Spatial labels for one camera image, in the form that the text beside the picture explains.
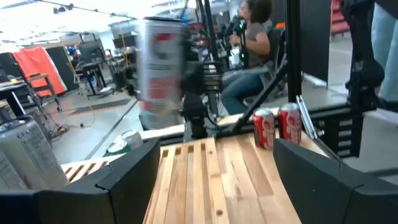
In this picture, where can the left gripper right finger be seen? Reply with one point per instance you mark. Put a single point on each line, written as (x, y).
(342, 202)

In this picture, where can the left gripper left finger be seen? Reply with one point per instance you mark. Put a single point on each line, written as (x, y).
(93, 205)

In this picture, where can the green soda can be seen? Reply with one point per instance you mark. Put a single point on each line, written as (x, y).
(119, 148)

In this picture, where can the pink and silver can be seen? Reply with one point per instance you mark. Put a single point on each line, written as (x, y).
(133, 138)

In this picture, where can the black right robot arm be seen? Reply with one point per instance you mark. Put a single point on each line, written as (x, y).
(194, 115)

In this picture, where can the wooden slatted shelf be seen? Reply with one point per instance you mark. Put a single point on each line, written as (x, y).
(186, 186)

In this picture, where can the red soda can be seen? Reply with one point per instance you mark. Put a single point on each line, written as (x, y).
(264, 130)
(289, 124)

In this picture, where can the black floor mat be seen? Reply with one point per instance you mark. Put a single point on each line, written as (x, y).
(99, 107)

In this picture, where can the black work table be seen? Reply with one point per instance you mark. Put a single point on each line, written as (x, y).
(90, 65)

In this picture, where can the orange red cloth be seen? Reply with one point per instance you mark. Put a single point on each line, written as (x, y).
(37, 68)

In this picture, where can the black office chair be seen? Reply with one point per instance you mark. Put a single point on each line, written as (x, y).
(276, 62)

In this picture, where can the person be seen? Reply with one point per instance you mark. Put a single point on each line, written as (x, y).
(255, 37)
(385, 46)

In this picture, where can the black partition panel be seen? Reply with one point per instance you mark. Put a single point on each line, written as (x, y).
(315, 37)

